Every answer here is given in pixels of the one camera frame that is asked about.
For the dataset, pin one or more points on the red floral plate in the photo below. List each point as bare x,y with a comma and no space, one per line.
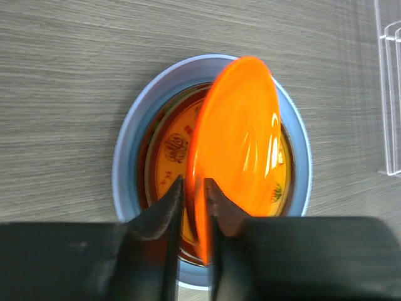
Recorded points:
141,156

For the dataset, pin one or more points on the white wire dish rack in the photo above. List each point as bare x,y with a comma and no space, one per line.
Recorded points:
387,21

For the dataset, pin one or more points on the yellow patterned plate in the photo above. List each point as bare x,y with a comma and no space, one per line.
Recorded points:
172,150

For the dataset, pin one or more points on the light blue plate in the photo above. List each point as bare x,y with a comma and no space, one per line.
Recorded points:
153,144

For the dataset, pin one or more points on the orange plate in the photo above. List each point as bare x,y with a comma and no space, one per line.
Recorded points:
235,141

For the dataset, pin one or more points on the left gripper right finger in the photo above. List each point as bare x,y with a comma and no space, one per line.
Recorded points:
299,258

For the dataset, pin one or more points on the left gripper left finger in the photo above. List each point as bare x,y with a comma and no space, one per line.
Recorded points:
136,260

